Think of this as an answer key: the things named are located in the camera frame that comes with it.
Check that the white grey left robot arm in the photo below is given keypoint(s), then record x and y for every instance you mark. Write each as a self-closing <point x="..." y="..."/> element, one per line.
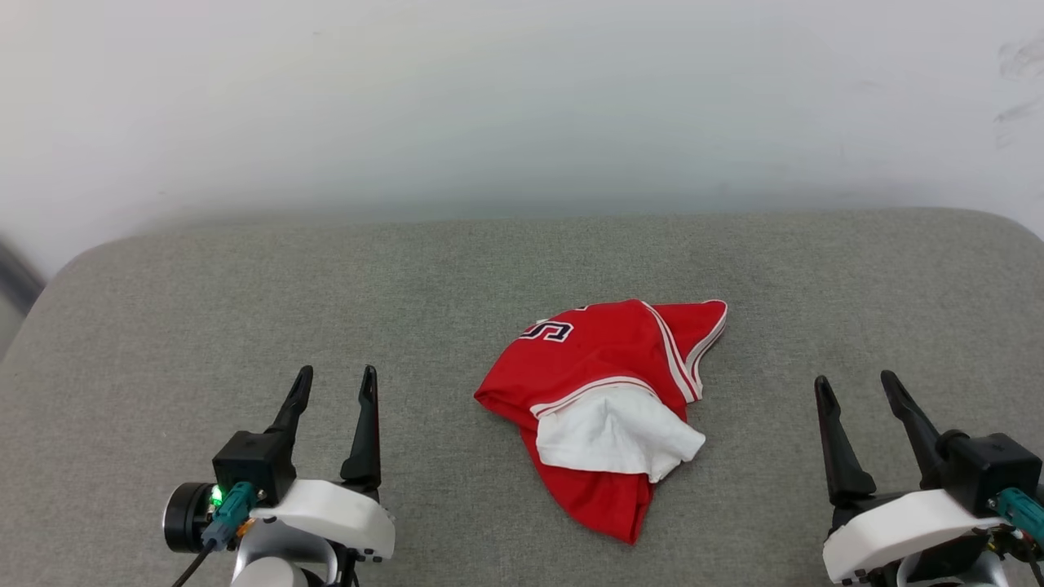
<point x="277" y="558"/>

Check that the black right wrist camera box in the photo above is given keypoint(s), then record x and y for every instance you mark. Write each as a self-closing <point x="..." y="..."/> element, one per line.
<point x="991" y="469"/>

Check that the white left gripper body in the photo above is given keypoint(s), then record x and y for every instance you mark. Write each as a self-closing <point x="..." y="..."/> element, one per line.
<point x="334" y="509"/>

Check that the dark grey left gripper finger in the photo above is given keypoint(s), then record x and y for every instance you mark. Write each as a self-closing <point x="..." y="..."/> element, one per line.
<point x="297" y="401"/>
<point x="365" y="440"/>

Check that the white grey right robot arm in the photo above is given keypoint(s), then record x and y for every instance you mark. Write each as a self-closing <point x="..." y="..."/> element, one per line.
<point x="954" y="567"/>

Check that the red basketball jersey white trim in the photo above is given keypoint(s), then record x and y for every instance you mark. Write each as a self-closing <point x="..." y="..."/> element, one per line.
<point x="595" y="359"/>

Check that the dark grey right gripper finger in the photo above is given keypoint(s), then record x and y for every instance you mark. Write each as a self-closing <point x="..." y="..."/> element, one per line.
<point x="912" y="416"/>
<point x="838" y="456"/>

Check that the grey fabric sofa cushion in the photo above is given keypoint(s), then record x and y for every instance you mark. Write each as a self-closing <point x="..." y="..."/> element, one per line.
<point x="245" y="342"/>

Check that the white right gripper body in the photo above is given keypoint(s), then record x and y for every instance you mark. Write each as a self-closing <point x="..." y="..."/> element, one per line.
<point x="905" y="526"/>

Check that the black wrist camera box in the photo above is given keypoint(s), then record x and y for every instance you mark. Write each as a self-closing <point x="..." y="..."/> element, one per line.
<point x="991" y="469"/>
<point x="249" y="461"/>

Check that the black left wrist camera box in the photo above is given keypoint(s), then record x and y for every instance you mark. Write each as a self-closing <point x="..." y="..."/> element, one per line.
<point x="249" y="461"/>

